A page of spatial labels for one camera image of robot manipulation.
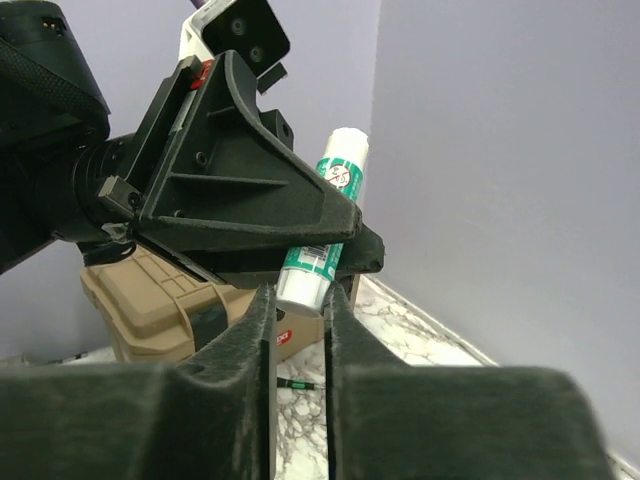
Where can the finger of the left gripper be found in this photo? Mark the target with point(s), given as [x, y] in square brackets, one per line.
[310, 255]

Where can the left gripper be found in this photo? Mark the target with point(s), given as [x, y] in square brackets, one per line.
[205, 155]

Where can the green white glue stick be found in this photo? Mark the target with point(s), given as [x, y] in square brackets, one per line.
[340, 171]

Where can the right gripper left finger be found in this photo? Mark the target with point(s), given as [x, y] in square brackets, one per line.
[212, 416]

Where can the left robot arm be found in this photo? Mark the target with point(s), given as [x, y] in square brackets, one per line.
[56, 146]

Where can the tan plastic tool case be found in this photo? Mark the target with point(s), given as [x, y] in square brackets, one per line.
[154, 312]

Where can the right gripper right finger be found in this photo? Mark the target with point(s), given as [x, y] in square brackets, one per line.
[387, 419]

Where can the green black pen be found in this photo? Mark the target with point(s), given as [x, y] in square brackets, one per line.
[283, 383]

